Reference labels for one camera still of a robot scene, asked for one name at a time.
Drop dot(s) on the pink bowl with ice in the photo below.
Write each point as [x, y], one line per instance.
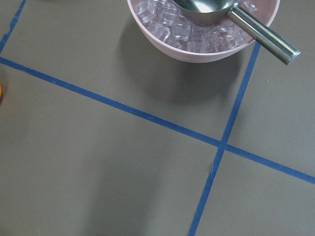
[164, 25]

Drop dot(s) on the metal scoop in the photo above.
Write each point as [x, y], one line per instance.
[213, 12]

